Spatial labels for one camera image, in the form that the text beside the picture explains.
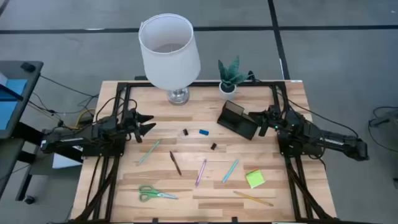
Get black computer mouse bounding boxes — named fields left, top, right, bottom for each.
left=20, top=62, right=37, bottom=73

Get pink pen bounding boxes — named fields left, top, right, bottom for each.
left=195, top=159, right=208, bottom=188

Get light blue pen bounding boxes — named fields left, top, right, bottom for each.
left=221, top=159, right=240, bottom=184

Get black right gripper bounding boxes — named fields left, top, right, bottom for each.
left=248, top=105, right=282, bottom=138

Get green handled scissors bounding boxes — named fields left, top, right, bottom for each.
left=138, top=184, right=179, bottom=203

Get small potted green plant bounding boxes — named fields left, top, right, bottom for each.
left=217, top=55, right=255, bottom=101

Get green sticky note pad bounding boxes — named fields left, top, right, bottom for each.
left=244, top=169, right=266, bottom=190

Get white printed paper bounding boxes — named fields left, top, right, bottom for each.
left=52, top=146, right=83, bottom=169

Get black power adapter cable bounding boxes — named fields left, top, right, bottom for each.
left=368, top=106, right=398, bottom=153

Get black floor cable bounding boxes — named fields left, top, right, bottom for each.
left=27, top=74, right=100, bottom=125

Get grey side desk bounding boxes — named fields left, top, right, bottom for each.
left=0, top=60, right=84, bottom=203

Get dark brown pen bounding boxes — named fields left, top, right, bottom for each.
left=169, top=151, right=183, bottom=177

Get blue paper sheet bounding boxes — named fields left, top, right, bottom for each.
left=0, top=78, right=28, bottom=131

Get white shade table lamp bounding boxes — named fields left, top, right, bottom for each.
left=138, top=12, right=202, bottom=106

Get yellow cable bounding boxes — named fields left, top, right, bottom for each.
left=74, top=108, right=96, bottom=130

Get green pen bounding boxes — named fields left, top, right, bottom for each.
left=138, top=138, right=163, bottom=165

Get yellow pencil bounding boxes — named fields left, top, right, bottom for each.
left=233, top=190, right=275, bottom=207

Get black desk organizer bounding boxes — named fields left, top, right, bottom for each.
left=216, top=100, right=259, bottom=141

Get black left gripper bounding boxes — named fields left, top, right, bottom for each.
left=123, top=108, right=157, bottom=144

